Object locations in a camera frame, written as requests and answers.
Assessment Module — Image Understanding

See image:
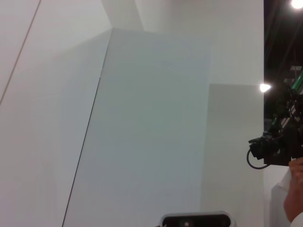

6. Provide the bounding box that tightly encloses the bystander's bare hand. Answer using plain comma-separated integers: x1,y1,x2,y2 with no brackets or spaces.
288,156,303,183

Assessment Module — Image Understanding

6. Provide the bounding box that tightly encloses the bystander's bare forearm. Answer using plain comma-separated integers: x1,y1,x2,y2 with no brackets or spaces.
284,179,301,224

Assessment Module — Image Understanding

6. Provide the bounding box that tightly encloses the white bystander garment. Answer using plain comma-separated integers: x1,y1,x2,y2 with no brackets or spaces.
270,169,303,227

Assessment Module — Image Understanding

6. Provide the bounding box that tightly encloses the green metal bar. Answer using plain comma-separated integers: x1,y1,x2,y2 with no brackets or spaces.
290,70,303,96

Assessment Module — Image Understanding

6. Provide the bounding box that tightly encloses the black video camera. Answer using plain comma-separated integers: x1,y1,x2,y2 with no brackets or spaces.
248,82,303,167

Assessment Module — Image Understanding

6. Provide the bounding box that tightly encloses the black video camera cable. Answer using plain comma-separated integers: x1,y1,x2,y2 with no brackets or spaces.
246,146,269,170

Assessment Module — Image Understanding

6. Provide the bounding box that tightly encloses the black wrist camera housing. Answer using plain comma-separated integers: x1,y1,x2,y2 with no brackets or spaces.
159,211,236,227

